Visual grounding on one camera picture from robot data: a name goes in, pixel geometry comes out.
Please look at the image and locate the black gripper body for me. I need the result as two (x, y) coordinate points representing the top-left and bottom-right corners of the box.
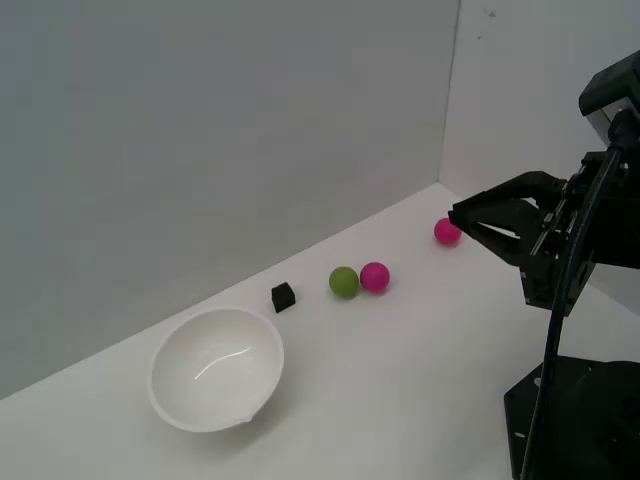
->
(518, 148), (640, 319)

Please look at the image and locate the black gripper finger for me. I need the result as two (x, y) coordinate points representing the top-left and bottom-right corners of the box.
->
(451, 198), (545, 267)
(447, 171), (570, 222)

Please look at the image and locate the small black foam cube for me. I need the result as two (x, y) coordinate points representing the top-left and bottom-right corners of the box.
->
(270, 281), (296, 314)

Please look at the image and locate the white bowl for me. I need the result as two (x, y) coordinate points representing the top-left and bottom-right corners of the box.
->
(149, 306), (285, 434)

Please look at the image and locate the pink ball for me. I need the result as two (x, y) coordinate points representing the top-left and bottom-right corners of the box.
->
(359, 261), (391, 294)
(433, 217), (463, 247)

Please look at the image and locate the green ball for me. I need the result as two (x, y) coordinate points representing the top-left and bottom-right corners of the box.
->
(328, 266), (360, 299)

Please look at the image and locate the black cable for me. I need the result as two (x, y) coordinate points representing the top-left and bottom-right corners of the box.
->
(518, 107), (636, 480)

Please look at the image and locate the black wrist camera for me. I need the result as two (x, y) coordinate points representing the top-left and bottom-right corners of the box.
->
(578, 48), (640, 147)

